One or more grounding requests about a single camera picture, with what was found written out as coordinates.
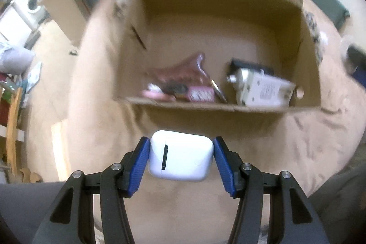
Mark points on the colourful wooden rack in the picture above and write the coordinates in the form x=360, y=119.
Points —
x=13, y=118

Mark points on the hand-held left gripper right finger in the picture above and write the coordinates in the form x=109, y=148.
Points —
x=226, y=166

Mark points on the white rounded plastic case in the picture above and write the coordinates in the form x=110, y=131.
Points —
x=185, y=158

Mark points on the grey plastic bag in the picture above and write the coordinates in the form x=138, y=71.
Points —
x=14, y=58

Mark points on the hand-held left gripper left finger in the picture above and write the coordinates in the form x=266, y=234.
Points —
x=140, y=166

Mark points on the person's grey trousers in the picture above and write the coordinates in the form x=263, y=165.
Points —
x=28, y=204

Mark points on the small white plastic item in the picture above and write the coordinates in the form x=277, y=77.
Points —
x=233, y=79

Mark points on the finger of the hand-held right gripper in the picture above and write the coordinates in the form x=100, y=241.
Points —
x=357, y=58

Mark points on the bathroom scale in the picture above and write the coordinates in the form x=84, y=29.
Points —
x=33, y=76

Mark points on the white washing machine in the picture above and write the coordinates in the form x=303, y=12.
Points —
x=33, y=4

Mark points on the small pink plastic item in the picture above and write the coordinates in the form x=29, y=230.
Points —
x=154, y=94

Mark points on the small pink carton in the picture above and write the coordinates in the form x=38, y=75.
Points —
x=201, y=94

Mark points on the brown cardboard box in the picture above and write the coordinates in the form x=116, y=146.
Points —
x=214, y=32

